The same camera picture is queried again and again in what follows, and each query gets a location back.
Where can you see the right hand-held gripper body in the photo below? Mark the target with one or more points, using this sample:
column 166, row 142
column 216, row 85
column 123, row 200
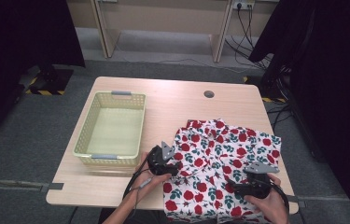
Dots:
column 258, row 186

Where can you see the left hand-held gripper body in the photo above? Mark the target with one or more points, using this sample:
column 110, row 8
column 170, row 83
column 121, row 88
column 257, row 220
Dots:
column 158, row 163

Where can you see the white rose-print garment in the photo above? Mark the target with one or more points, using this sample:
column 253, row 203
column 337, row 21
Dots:
column 213, row 155

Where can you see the pale green plastic basket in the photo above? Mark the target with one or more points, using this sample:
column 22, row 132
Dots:
column 113, row 130

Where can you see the person's left hand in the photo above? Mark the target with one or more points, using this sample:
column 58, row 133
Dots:
column 151, row 183

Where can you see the person's right hand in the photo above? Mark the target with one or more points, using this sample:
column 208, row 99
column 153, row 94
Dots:
column 272, row 211

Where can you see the grey tape strip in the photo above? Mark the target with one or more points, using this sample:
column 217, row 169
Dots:
column 297, row 200
column 54, row 186

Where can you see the black hazard-striped stand base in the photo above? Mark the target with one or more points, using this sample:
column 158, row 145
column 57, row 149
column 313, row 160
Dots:
column 267, row 88
column 54, row 80

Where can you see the black curtain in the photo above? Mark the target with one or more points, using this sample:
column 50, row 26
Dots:
column 334, row 93
column 23, row 46

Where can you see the beige wooden desk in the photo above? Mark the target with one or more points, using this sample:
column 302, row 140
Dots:
column 163, row 17

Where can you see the white wall power socket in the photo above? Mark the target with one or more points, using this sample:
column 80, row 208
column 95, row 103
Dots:
column 242, row 4

